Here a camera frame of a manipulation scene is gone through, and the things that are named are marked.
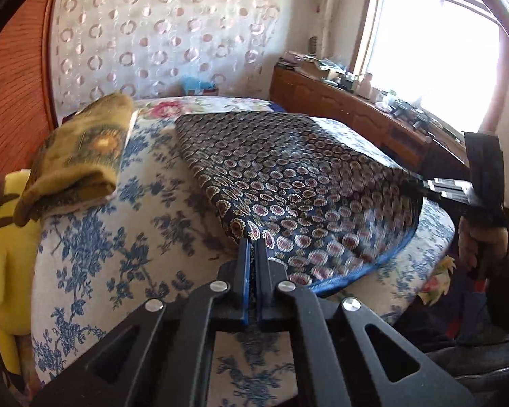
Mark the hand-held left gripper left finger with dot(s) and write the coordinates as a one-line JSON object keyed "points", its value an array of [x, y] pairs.
{"points": [[246, 271]]}

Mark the tissue box with blue bag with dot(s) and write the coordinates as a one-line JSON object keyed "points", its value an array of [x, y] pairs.
{"points": [[200, 87]]}

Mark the olive patterned blanket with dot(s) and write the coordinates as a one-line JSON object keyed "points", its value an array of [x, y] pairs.
{"points": [[85, 152]]}

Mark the wooden framed window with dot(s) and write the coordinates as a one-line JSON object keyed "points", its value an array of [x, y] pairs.
{"points": [[437, 42]]}

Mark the beige window curtain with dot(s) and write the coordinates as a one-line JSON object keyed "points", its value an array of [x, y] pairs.
{"points": [[331, 8]]}

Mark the person's dark trousers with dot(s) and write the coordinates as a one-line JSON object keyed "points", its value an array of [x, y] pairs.
{"points": [[483, 369]]}

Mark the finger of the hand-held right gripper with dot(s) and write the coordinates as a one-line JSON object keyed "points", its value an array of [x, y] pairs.
{"points": [[445, 197], [447, 185]]}

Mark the pink floral quilt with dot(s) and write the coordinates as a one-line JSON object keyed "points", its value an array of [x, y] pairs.
{"points": [[203, 105]]}

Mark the blue floral bedsheet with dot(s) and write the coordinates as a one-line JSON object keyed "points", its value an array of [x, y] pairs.
{"points": [[131, 237]]}

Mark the pink thermos bottle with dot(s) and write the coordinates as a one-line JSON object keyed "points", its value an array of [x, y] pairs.
{"points": [[365, 84]]}

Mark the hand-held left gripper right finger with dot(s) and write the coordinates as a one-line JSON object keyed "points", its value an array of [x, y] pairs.
{"points": [[261, 271]]}

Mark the blue patterned shirt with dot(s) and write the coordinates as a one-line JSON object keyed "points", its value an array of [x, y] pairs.
{"points": [[301, 186]]}

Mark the black devices on cabinet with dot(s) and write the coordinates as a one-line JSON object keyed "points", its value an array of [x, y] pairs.
{"points": [[411, 112]]}

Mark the person's right hand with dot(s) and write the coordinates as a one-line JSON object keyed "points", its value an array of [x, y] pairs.
{"points": [[475, 241]]}

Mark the circle patterned wall curtain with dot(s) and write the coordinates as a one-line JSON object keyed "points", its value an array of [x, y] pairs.
{"points": [[165, 34]]}

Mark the pink window curtain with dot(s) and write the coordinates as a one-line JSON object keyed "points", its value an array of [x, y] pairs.
{"points": [[498, 89]]}

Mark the cardboard box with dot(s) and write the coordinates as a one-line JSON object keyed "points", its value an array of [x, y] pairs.
{"points": [[311, 68]]}

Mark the long wooden cabinet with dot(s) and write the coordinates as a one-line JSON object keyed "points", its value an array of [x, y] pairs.
{"points": [[343, 106]]}

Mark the yellow plush toy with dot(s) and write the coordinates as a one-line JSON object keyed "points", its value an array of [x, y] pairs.
{"points": [[4, 237]]}

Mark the wooden slatted wardrobe door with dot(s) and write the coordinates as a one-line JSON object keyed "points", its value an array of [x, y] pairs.
{"points": [[17, 93]]}

